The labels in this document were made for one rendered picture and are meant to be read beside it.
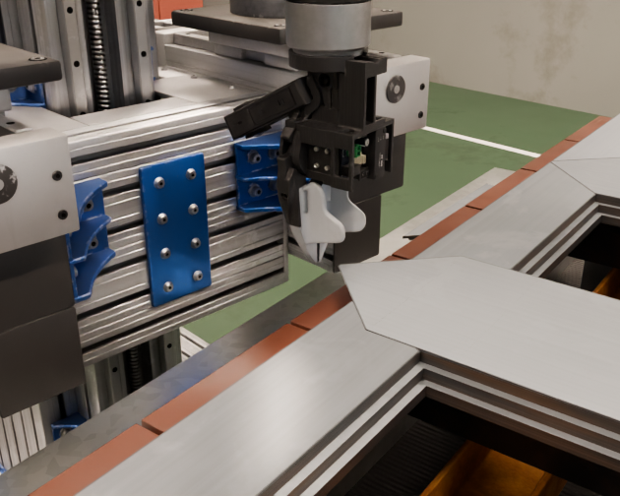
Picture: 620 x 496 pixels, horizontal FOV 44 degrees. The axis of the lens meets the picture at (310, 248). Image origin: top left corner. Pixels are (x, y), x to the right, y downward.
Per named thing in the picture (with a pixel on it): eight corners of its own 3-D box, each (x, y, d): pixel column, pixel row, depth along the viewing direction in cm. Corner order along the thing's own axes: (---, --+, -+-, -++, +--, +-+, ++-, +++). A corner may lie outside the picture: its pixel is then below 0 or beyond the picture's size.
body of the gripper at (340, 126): (348, 201, 68) (351, 63, 63) (273, 181, 72) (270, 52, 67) (393, 177, 73) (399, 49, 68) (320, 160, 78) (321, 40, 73)
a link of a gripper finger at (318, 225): (336, 284, 73) (338, 194, 69) (287, 269, 76) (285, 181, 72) (354, 273, 75) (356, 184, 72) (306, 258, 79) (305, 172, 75)
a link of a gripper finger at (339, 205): (354, 273, 75) (356, 184, 72) (306, 258, 79) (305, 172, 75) (371, 262, 78) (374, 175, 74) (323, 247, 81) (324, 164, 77)
